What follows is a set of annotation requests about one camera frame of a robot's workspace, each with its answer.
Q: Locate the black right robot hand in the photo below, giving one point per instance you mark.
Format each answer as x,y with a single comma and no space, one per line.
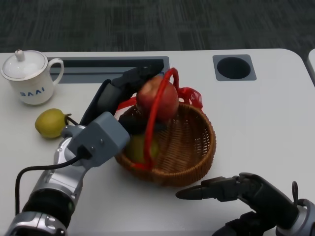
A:
268,196

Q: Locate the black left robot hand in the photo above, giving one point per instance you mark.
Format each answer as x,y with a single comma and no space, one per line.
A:
105,98

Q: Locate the red apple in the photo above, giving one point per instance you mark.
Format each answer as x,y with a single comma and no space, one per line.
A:
160,100

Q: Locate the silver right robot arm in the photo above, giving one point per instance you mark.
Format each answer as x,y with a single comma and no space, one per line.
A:
300,221

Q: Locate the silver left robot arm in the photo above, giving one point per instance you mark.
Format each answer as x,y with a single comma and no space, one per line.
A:
54,186

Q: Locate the stemless green fruit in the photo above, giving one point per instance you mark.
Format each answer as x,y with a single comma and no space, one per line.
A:
136,150

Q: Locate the green fruit with stem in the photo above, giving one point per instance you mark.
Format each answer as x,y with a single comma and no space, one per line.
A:
49,123

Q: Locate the white BAAI mug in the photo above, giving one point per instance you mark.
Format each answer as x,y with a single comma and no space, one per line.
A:
34,91

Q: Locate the red printed ribbon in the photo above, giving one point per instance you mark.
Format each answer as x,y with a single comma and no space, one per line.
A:
193,96

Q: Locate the white mug lid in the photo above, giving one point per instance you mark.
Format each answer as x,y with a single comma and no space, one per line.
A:
23,65

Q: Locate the grey square round-hole grommet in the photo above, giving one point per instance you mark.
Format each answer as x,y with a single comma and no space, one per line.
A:
234,68

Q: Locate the white neighbouring table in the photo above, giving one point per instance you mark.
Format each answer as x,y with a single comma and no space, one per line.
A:
312,66

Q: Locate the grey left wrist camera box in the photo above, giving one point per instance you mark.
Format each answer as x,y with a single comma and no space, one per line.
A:
103,137

